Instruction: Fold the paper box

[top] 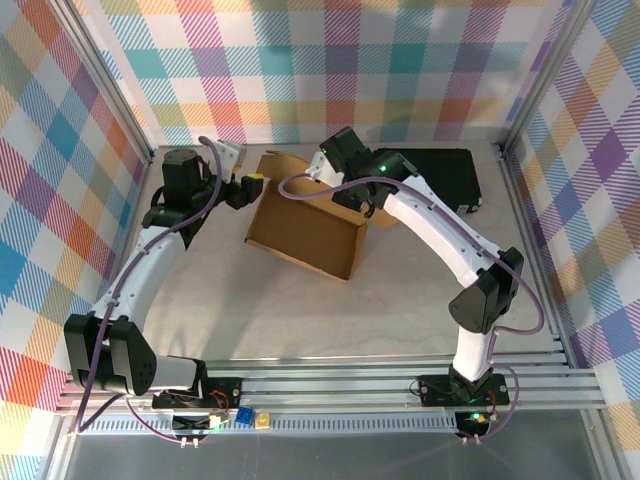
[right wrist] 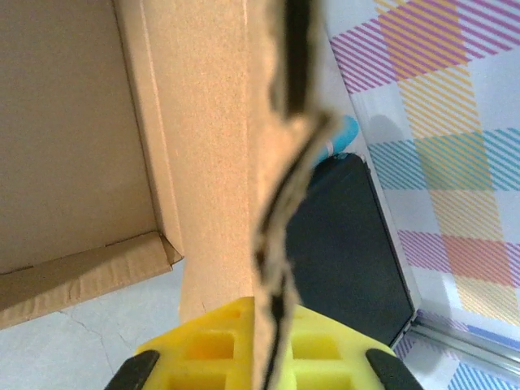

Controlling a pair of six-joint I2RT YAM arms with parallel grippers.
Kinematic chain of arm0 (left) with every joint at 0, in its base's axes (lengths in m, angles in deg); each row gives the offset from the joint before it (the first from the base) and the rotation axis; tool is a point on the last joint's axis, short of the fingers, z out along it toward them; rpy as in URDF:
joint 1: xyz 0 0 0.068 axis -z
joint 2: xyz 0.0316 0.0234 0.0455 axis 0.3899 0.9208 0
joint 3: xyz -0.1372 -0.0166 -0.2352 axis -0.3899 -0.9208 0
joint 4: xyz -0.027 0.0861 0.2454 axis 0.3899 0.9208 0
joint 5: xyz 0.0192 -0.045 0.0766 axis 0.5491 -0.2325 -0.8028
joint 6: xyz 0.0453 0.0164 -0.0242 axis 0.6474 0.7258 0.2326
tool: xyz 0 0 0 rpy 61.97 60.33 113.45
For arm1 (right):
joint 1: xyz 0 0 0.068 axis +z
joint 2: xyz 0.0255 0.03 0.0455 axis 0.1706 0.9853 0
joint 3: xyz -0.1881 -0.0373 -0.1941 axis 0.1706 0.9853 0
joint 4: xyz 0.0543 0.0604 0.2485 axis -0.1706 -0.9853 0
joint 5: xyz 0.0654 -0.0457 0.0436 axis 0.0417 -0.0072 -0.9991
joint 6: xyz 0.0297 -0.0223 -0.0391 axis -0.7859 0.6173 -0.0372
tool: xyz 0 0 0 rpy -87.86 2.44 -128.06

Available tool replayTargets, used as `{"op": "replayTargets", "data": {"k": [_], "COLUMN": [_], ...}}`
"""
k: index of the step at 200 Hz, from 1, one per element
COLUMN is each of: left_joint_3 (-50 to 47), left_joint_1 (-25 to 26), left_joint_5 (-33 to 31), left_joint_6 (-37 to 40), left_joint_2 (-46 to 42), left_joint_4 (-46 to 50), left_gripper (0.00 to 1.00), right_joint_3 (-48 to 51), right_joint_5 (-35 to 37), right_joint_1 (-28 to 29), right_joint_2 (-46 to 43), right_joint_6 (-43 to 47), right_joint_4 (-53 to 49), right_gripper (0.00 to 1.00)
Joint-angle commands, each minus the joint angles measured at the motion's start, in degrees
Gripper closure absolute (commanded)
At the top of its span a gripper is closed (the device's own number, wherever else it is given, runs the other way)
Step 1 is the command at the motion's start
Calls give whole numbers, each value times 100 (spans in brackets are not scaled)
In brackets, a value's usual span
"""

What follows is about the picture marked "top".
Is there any brown cardboard paper box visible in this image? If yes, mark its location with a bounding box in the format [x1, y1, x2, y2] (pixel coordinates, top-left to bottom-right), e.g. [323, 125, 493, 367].
[243, 149, 401, 283]

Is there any black hard case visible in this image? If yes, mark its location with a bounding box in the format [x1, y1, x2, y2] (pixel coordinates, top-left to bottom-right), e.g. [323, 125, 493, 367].
[372, 147, 484, 217]

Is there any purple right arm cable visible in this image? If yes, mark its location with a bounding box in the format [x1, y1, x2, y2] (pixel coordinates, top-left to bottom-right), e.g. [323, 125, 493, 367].
[277, 172, 546, 367]

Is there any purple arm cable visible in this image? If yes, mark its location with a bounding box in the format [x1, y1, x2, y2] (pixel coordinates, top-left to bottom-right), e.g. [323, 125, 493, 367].
[277, 172, 546, 367]
[72, 135, 224, 434]

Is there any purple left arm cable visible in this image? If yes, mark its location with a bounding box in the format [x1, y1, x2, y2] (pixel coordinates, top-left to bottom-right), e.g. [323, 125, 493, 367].
[72, 135, 224, 434]

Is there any aluminium frame post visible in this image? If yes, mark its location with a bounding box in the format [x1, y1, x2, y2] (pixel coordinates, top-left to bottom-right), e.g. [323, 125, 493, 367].
[49, 0, 157, 164]
[499, 0, 604, 157]

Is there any aluminium side rail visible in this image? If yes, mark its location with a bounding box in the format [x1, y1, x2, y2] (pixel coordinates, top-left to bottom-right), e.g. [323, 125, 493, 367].
[492, 142, 572, 357]

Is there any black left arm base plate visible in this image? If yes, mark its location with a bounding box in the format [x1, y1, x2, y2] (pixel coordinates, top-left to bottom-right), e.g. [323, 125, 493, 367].
[151, 375, 244, 412]

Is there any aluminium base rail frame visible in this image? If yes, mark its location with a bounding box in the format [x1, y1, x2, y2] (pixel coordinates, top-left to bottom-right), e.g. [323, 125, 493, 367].
[54, 349, 607, 417]

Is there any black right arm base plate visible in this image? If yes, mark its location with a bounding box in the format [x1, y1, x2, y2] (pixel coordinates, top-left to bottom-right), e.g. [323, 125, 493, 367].
[416, 372, 512, 408]

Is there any white slotted cable duct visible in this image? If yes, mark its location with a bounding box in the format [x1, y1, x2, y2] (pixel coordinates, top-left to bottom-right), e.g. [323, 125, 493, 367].
[74, 414, 462, 437]

